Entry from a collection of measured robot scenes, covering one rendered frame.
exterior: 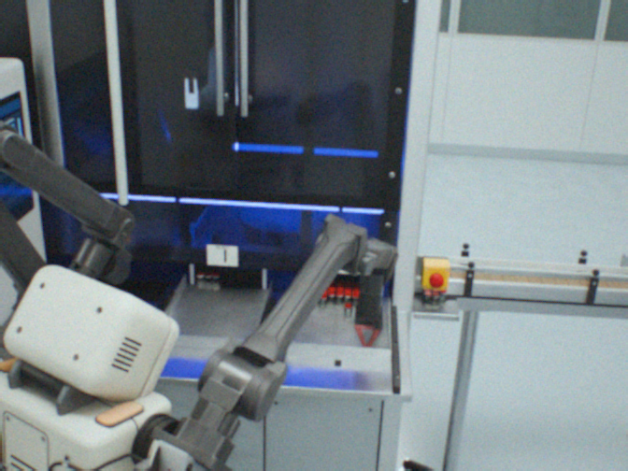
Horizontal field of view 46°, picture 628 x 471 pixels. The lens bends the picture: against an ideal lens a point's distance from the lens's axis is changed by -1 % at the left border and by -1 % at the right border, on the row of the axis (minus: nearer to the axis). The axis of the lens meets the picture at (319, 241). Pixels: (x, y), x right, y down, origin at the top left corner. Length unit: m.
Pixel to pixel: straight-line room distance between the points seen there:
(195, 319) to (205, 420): 0.98
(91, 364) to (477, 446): 2.22
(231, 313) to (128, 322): 1.01
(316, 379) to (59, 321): 0.82
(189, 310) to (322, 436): 0.60
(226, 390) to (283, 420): 1.24
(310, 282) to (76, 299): 0.38
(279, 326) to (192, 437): 0.23
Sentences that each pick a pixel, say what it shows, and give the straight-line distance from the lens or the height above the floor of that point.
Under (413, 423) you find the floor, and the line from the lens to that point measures 3.15.
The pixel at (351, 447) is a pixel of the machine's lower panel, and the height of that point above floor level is 0.39.
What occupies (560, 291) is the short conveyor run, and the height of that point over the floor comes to 0.92.
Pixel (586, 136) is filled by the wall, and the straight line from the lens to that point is 6.93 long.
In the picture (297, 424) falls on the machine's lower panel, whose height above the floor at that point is 0.46.
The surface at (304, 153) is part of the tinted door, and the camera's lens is 1.94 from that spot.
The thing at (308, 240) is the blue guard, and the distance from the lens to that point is 2.02.
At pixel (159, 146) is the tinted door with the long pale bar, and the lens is 2.01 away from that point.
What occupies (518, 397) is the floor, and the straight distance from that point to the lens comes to 3.41.
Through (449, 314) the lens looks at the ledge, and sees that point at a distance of 2.12.
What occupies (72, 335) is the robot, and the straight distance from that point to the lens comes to 1.10.
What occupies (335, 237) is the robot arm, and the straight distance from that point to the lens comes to 1.30.
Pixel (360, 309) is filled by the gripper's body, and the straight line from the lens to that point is 1.81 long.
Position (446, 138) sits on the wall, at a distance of 6.72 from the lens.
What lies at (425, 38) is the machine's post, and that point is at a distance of 1.87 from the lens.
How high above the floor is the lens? 1.89
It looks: 24 degrees down
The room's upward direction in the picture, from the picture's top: 2 degrees clockwise
